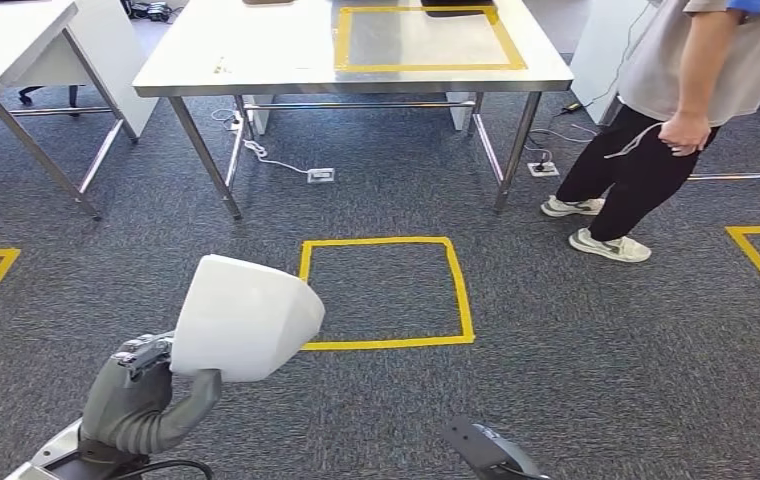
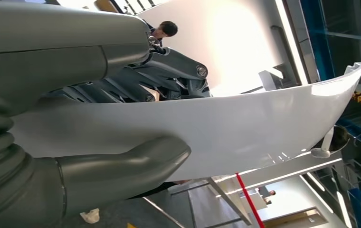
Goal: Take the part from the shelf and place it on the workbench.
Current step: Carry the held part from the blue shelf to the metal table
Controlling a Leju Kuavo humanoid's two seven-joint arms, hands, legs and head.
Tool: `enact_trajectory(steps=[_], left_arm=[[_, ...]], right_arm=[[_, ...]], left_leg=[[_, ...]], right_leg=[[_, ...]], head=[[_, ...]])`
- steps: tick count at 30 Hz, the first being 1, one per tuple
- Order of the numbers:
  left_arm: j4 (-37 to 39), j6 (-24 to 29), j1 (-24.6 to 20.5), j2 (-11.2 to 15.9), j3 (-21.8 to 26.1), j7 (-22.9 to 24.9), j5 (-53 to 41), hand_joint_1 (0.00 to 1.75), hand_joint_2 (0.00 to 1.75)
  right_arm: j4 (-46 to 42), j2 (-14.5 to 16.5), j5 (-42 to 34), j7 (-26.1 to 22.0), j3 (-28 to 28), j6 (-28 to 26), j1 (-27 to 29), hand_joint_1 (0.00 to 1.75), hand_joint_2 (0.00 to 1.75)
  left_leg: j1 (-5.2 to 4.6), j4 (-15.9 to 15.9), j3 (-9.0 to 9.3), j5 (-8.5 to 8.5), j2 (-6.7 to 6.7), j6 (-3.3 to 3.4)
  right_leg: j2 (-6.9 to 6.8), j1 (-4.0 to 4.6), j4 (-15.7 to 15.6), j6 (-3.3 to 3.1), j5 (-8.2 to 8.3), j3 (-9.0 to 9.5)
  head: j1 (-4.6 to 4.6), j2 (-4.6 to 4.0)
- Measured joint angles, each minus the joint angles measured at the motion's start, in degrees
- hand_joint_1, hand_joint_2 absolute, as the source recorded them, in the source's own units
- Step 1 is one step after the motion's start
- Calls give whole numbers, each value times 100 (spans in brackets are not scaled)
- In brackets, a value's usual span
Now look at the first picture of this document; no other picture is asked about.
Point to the white side panel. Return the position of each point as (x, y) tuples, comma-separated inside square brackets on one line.
[(605, 53), (108, 53)]

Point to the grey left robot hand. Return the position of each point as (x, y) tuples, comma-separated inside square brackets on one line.
[(128, 404)]

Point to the white curved plastic part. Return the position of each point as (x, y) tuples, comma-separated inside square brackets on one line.
[(247, 318)]

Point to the open black foam case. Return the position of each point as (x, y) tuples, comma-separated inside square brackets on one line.
[(456, 5)]

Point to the person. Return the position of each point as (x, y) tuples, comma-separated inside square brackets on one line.
[(738, 60)]

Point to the brown cardboard box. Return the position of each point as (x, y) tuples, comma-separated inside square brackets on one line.
[(267, 2)]

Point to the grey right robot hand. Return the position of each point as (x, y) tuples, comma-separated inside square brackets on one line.
[(486, 450)]

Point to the floor outlet box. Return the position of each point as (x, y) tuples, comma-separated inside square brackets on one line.
[(543, 169), (321, 175)]

